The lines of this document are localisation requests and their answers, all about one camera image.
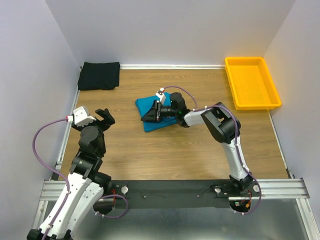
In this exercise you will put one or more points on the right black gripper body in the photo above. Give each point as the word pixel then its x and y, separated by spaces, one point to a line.
pixel 168 111

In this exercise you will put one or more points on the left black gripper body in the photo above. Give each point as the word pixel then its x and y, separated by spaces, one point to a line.
pixel 102 127

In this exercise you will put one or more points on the blue t shirt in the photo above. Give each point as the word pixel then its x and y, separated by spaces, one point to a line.
pixel 147 105

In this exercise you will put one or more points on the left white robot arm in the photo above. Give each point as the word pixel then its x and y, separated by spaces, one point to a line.
pixel 84 183

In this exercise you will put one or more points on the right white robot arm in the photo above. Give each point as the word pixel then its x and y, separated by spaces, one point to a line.
pixel 225 129

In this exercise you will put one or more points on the folded black t shirt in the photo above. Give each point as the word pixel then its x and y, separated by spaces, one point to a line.
pixel 99 76

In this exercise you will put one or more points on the yellow plastic bin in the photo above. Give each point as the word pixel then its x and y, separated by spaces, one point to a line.
pixel 251 84

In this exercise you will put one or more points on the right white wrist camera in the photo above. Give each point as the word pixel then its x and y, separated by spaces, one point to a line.
pixel 160 94

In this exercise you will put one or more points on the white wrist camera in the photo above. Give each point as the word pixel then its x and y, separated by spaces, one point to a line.
pixel 80 117
pixel 160 94

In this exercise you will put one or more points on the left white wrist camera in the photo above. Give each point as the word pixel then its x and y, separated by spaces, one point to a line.
pixel 80 117

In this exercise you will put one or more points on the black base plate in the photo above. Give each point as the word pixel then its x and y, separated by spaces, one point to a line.
pixel 174 194

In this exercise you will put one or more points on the aluminium frame rail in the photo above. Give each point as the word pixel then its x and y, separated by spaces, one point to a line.
pixel 291 188

